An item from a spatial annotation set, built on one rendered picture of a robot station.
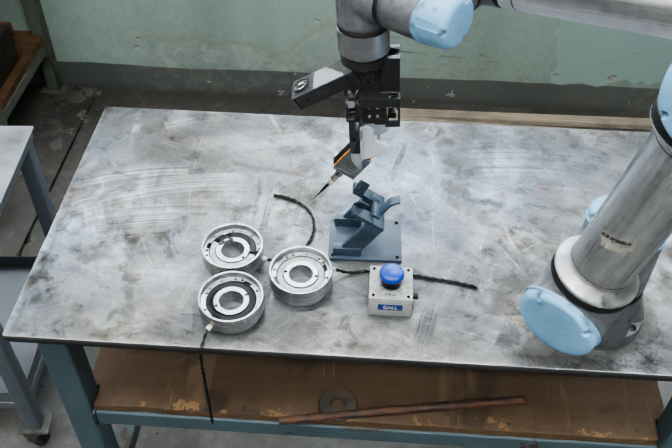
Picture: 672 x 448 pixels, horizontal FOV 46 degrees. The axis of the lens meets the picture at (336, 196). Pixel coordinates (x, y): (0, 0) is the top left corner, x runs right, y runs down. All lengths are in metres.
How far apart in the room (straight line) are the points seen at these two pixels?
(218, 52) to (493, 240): 1.79
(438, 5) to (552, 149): 0.72
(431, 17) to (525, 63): 2.01
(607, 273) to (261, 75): 2.17
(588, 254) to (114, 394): 0.92
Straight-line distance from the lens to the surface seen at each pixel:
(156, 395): 1.55
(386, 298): 1.27
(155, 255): 1.42
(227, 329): 1.27
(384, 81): 1.16
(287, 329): 1.29
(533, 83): 3.06
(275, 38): 2.94
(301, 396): 1.51
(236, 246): 1.39
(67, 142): 3.01
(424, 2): 1.01
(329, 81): 1.17
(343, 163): 1.27
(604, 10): 1.03
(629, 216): 0.98
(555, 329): 1.13
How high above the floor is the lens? 1.83
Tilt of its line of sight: 44 degrees down
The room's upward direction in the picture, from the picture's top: 1 degrees clockwise
